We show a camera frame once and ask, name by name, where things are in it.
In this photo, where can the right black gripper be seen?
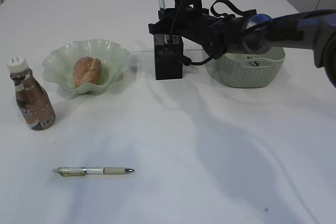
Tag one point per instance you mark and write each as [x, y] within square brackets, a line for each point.
[203, 29]

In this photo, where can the sugared bread roll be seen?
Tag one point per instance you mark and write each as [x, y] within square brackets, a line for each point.
[86, 70]

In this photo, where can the brown drink bottle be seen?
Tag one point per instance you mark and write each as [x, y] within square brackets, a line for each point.
[31, 98]

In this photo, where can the cream grip pen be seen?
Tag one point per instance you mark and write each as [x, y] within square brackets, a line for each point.
[83, 171]

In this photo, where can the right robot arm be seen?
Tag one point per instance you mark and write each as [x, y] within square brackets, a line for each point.
[255, 34]

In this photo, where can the green plastic woven basket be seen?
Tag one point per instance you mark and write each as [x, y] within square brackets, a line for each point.
[235, 70]

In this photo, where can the black square pen holder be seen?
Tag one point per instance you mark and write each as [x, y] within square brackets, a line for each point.
[166, 64]

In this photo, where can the green wavy glass plate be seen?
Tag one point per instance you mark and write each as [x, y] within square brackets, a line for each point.
[59, 65]

